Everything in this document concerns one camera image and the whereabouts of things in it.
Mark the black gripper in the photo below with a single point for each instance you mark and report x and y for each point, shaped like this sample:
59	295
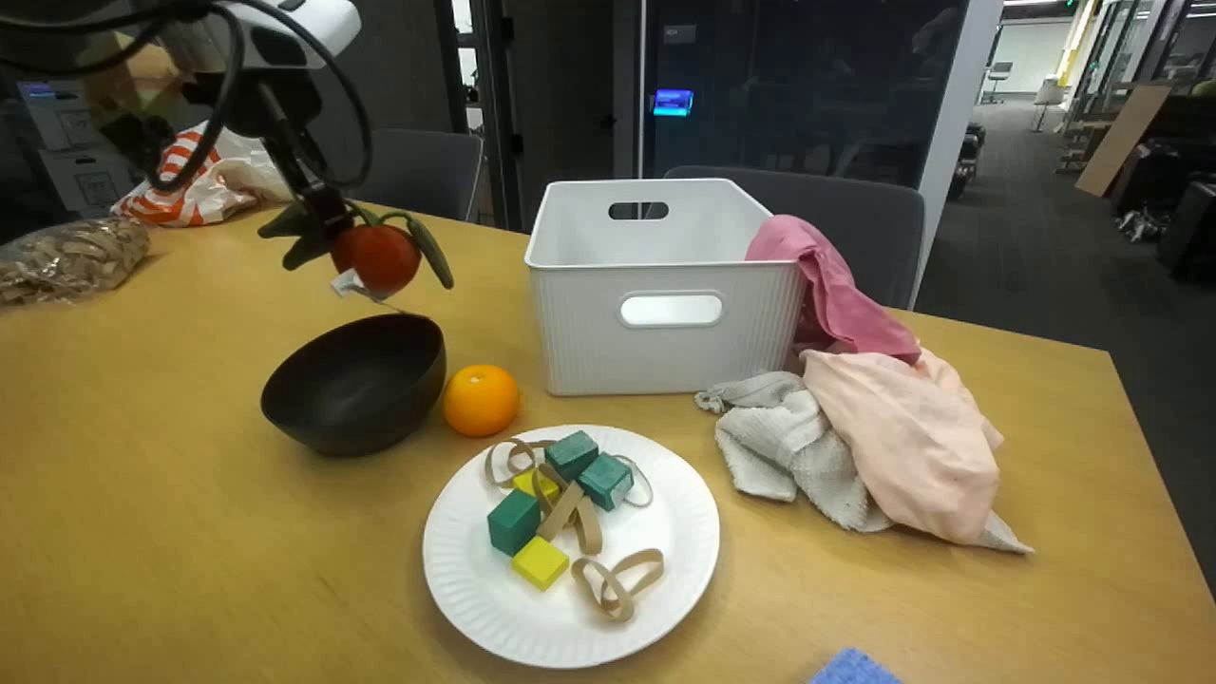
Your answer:
286	109

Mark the red tomato plush toy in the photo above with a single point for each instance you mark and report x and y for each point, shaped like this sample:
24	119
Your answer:
369	251

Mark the orange fruit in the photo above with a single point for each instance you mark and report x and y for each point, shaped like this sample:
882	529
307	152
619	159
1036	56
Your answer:
481	401

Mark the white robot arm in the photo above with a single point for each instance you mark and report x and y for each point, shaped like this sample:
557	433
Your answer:
245	58

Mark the black bowl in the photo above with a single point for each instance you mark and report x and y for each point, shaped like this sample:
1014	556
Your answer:
362	385

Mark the orange white plastic bag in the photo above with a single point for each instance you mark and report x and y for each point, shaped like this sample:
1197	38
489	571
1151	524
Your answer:
231	176

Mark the grey chair left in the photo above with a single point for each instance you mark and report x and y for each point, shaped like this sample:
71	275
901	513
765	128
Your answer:
420	170

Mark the grey chair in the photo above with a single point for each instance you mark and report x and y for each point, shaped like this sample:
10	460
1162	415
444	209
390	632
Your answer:
420	170
876	224

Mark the clear bag of snacks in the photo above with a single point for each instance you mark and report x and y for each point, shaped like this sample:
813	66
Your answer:
71	260

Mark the blue lit screen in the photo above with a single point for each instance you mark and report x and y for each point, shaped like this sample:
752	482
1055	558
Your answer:
671	104

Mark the white plastic bin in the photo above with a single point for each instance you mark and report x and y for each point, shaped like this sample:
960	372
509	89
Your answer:
647	286

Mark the tan rubber band back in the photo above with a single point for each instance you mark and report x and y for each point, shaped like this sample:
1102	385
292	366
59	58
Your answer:
514	458

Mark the tan rubber band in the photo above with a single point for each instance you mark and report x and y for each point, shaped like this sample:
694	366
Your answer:
514	458
611	591

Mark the yellow block back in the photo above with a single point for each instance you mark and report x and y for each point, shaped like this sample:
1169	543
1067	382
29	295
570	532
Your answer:
535	482

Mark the yellow block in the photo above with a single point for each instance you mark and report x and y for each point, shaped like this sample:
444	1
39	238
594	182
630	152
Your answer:
539	564
535	482

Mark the green block back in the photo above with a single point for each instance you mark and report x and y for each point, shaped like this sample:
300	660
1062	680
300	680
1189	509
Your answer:
570	453

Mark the green block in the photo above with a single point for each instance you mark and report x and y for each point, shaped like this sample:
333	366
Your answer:
514	520
605	481
570	453

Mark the green block front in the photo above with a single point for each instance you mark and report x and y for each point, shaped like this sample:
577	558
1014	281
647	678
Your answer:
514	520

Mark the green block right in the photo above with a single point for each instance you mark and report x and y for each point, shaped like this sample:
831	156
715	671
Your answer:
605	481

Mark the white paper plate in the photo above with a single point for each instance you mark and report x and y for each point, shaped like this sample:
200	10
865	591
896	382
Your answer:
662	543

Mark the yellow block front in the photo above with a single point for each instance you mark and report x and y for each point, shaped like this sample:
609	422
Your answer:
539	564

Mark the tan rubber band front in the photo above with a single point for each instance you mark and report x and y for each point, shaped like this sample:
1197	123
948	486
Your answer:
611	591

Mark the grey cloth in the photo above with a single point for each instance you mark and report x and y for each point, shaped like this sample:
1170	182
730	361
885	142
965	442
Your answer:
780	447

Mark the grey chair right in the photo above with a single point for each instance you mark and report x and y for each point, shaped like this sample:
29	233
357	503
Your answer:
876	224

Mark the light pink cloth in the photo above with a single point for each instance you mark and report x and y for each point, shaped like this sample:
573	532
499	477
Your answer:
918	438

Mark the blue sponge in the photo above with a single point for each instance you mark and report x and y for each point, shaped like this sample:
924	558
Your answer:
851	666

